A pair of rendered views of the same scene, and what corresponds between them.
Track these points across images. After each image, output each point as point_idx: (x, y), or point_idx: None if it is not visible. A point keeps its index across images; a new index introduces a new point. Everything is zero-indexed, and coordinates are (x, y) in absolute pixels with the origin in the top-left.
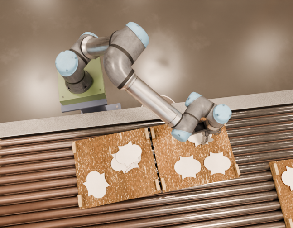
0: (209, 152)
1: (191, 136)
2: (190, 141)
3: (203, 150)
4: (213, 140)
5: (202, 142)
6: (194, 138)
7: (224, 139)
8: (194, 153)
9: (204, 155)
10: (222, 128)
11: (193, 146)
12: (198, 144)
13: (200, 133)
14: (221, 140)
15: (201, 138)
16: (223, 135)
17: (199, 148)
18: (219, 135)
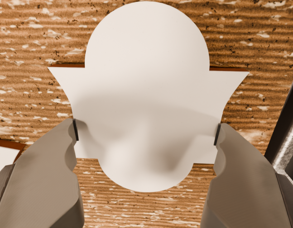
0: (12, 150)
1: (141, 51)
2: (94, 29)
3: (33, 112)
4: (98, 183)
5: (31, 152)
6: (123, 81)
7: (98, 223)
8: (0, 45)
9: None
10: (156, 227)
11: (62, 46)
12: (71, 96)
13: (152, 133)
14: (98, 211)
15: (112, 129)
16: (120, 223)
17: (49, 92)
18: (120, 210)
